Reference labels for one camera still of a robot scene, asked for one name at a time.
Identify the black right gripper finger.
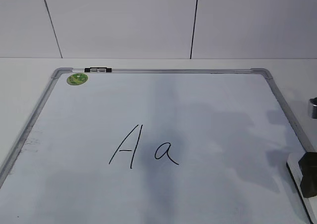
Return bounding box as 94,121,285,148
298,152,317,198

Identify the white board eraser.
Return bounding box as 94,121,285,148
286,153,317,224

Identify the black board hanger clip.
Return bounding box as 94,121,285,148
84,67,112,73

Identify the green round sticker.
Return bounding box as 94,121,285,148
66,73,88,86

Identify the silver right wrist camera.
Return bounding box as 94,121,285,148
308,97,317,119

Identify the white board with aluminium frame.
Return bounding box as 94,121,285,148
0,68,315,224

